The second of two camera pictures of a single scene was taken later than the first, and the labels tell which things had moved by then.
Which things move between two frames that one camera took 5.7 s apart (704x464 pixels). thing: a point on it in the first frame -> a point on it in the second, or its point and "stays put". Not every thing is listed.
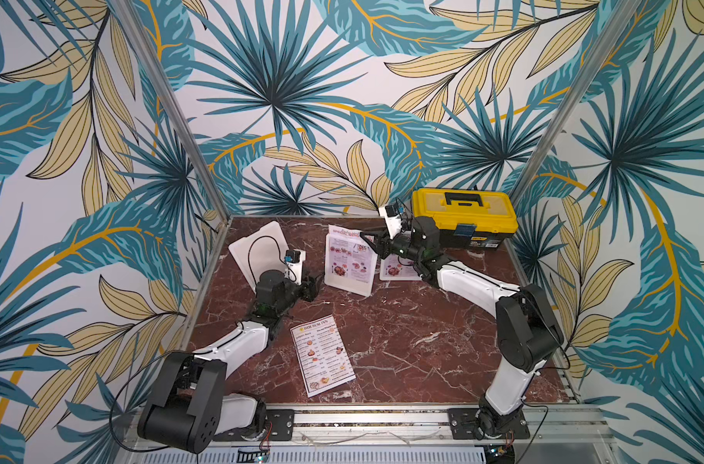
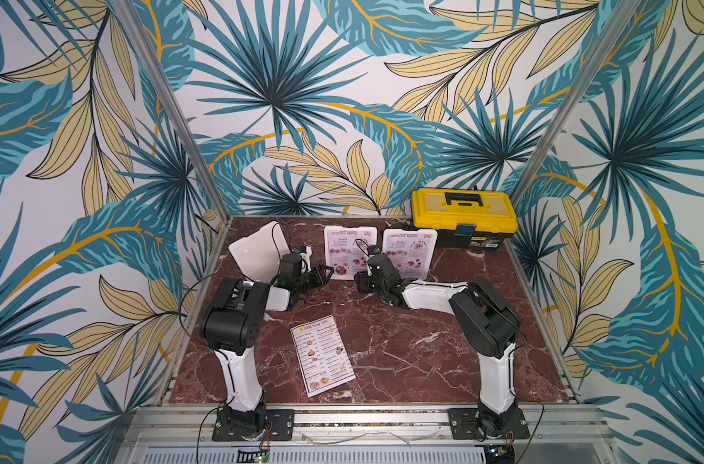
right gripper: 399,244 -> 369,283
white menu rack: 350,263 stays put
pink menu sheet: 350,253 stays put
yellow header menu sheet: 321,356 stays put
